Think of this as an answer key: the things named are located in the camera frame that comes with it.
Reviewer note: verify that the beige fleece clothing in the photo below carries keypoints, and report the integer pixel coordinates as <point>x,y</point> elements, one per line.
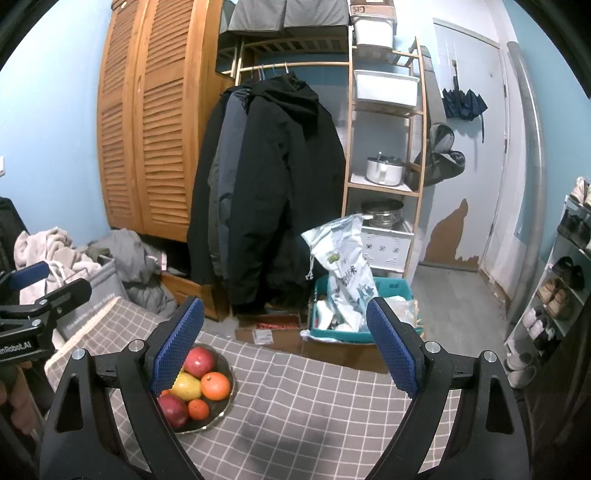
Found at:
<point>46,249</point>

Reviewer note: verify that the white perforated crate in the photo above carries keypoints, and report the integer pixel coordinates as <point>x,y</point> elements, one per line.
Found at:
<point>385,249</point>

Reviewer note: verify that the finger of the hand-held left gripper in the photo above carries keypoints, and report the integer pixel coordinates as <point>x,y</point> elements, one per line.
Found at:
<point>27,274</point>
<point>64,293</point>

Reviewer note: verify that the white printed rice bag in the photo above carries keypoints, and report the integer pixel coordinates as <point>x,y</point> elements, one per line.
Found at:
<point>344,258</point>

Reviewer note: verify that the white plastic storage box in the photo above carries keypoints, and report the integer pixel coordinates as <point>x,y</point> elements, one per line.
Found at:
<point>374,32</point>
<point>385,87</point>

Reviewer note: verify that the large orange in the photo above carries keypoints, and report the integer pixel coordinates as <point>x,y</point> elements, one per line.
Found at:
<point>215,385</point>

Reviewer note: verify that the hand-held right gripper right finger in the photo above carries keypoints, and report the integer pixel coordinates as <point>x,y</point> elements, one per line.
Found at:
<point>395,350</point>

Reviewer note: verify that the grey checked tablecloth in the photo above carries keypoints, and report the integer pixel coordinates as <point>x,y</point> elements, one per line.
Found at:
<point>300,406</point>

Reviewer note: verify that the clear plastic bag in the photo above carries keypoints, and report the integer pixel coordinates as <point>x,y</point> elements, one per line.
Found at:
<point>404,309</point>

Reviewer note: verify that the small brown cardboard box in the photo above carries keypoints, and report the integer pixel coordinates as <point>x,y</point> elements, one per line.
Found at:
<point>371,8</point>

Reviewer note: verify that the black hooded jacket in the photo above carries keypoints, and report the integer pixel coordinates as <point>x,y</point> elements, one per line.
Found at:
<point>286,184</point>

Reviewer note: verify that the person's left hand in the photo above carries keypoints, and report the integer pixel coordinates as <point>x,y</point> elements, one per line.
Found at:
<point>16,392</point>

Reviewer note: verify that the wooden drawer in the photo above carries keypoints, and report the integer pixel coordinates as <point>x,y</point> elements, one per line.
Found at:
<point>189,290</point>

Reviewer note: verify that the grey laundry bag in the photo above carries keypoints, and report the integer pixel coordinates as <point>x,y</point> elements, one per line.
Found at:
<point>101,295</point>

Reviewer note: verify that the white door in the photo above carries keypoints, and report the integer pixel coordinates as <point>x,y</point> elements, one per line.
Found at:
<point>480,161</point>

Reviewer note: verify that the red apple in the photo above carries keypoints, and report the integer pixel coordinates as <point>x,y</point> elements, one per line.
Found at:
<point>173,410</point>
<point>199,361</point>

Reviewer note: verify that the dark blue umbrella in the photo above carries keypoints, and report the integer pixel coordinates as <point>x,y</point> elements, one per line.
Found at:
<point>464,104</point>

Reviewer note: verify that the wooden louvered wardrobe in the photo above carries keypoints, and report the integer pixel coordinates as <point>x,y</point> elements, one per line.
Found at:
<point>138,138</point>

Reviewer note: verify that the grey clothing pile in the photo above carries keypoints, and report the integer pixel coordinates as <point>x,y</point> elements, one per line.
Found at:
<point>134,263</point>

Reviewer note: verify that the grey hanging bag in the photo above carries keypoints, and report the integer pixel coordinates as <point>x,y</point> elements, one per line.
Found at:
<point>438,157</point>

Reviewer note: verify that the glass shoe rack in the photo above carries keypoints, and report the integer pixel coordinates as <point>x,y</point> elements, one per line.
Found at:
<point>547,323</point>

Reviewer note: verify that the wooden shelf rack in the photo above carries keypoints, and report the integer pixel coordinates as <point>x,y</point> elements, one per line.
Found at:
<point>348,138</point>

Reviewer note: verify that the flat red-printed cardboard box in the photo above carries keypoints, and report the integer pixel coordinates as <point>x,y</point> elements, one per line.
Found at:
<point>272,334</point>

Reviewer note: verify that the grey jacket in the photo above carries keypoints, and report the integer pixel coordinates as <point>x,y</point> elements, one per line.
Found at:
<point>228,161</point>

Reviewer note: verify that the white cooking pot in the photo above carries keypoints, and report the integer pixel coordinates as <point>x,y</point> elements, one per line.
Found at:
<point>382,213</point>
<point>383,170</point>

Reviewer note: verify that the dark glass plate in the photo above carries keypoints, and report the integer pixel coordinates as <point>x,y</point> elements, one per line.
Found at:
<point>222,410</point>

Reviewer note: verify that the large yellow mango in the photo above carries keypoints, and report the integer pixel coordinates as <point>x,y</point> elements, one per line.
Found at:
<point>187,386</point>

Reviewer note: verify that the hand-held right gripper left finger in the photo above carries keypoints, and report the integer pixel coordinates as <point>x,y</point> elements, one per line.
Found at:
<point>178,346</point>

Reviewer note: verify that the grey fabric storage box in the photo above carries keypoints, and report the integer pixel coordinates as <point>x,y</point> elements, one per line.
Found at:
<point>316,13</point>
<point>256,14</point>

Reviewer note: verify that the shoe rack with shoes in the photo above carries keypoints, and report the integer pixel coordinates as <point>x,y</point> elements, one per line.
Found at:
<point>554,290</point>

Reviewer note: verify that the grey metal pipe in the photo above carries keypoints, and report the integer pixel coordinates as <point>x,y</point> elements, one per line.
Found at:
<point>531,161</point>

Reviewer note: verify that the teal plastic basket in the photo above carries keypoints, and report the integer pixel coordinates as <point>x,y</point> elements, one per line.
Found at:
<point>392,287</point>

